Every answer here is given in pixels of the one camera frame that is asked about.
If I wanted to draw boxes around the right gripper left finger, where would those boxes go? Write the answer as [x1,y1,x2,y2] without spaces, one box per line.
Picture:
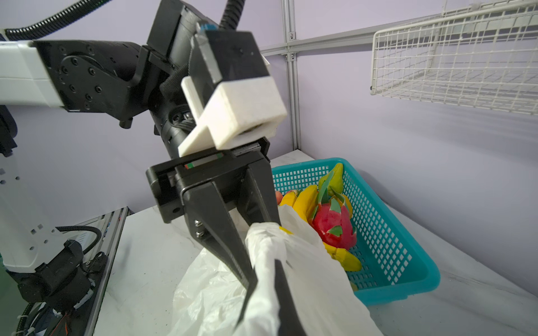
[235,274,258,327]

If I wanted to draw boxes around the white lemon print plastic bag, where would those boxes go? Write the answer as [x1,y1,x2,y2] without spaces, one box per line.
[170,206,380,335]

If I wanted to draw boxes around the teal plastic basket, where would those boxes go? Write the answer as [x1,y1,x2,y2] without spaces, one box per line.
[273,158,441,306]

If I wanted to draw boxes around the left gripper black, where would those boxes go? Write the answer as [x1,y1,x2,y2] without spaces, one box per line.
[147,1,281,288]

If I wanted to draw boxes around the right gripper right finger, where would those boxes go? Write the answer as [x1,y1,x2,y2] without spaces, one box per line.
[275,260,306,336]

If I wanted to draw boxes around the yellow fake banana bunch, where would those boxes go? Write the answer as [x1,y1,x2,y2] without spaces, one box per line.
[280,185,362,272]

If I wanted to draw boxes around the white wire wall basket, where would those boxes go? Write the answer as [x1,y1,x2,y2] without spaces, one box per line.
[370,1,537,115]

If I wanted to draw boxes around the pink fake dragon fruit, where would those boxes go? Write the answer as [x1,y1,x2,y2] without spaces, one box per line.
[309,193,357,251]

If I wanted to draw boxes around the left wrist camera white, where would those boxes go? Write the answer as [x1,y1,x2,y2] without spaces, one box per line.
[177,25,287,158]

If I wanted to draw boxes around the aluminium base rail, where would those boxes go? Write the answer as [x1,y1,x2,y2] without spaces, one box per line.
[11,207,131,335]

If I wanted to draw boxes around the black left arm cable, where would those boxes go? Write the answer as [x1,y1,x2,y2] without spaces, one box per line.
[3,0,247,102]

